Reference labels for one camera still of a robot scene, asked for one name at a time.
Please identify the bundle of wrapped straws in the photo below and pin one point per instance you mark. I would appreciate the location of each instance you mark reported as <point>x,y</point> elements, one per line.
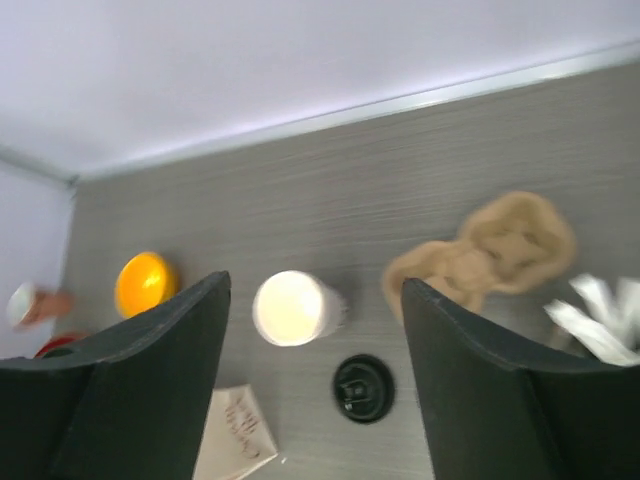
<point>609,326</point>

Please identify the brown paper bag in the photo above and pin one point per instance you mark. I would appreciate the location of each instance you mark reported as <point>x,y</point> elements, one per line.
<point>236,440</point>

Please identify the orange bowl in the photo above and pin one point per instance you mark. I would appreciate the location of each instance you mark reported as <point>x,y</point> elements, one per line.
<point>146,281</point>

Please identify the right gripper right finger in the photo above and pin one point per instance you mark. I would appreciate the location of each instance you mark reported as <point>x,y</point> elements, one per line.
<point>496,405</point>

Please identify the cardboard cup carrier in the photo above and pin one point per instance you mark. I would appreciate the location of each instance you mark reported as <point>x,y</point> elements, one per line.
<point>511,245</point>

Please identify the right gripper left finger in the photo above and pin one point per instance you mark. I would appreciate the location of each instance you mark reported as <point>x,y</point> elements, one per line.
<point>129,402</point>

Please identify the stack of black lids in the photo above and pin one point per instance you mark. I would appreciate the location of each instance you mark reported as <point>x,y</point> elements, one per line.
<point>363,389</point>

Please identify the small pink ceramic cup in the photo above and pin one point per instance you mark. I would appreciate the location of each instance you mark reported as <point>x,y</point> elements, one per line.
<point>31,305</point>

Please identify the stack of white paper cups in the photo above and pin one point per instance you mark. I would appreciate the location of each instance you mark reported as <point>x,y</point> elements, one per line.
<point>293,308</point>

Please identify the red plate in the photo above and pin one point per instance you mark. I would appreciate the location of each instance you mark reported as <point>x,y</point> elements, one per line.
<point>60,341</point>

